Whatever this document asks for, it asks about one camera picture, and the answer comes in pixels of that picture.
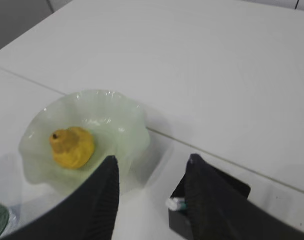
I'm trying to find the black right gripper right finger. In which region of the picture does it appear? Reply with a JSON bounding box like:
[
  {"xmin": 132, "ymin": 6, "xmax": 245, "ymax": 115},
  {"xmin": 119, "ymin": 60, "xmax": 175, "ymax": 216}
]
[{"xmin": 184, "ymin": 153, "xmax": 304, "ymax": 240}]

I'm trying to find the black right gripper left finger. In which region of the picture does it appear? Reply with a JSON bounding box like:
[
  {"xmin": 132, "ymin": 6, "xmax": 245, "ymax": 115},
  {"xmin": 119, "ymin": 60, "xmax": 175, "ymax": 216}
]
[{"xmin": 4, "ymin": 155, "xmax": 120, "ymax": 240}]

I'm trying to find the teal utility knife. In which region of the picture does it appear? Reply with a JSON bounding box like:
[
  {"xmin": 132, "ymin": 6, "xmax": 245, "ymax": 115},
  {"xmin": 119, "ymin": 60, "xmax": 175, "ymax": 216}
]
[{"xmin": 165, "ymin": 197, "xmax": 187, "ymax": 211}]

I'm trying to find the yellow pear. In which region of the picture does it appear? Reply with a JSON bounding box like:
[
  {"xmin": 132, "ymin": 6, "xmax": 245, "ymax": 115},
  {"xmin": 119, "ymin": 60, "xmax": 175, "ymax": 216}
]
[{"xmin": 49, "ymin": 126, "xmax": 95, "ymax": 169}]

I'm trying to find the black square pen holder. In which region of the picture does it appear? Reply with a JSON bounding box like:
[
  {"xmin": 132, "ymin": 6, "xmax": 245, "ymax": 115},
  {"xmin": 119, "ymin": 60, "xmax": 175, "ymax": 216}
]
[{"xmin": 168, "ymin": 167, "xmax": 251, "ymax": 240}]

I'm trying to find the green wavy glass plate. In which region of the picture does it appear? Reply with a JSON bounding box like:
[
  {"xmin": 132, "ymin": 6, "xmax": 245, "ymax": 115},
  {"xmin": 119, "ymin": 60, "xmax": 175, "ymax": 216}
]
[{"xmin": 19, "ymin": 89, "xmax": 150, "ymax": 195}]

